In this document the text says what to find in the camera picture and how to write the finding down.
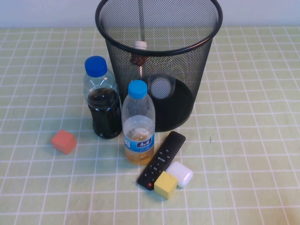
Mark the clear spray bottle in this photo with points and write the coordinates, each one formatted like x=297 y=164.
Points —
x=160 y=87

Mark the small white-capped brown-labelled bottle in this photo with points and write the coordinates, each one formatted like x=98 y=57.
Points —
x=138 y=59

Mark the black mesh wastebasket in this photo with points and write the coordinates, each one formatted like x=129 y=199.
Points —
x=187 y=63

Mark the labelled bottle with yellow liquid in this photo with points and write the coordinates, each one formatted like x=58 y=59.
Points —
x=138 y=145

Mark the black remote control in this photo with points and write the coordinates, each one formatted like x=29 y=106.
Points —
x=164 y=154

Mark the blue-capped bottle with dark liquid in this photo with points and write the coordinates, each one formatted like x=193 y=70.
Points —
x=103 y=112

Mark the white earbuds case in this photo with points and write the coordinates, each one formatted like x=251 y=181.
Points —
x=181 y=174

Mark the yellow cube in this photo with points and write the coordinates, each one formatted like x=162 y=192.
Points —
x=165 y=185

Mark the green checked tablecloth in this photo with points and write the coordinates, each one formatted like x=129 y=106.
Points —
x=234 y=117

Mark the orange cube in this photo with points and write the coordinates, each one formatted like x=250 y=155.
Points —
x=63 y=141

